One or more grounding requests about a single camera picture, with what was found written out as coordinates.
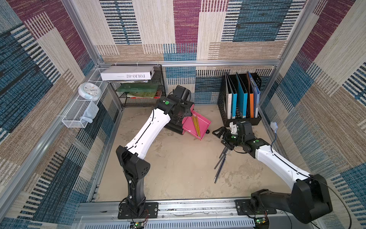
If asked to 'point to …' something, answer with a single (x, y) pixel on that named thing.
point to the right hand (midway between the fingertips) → (215, 134)
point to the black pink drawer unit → (177, 129)
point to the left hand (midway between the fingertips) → (186, 111)
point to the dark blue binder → (256, 95)
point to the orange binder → (251, 106)
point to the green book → (139, 89)
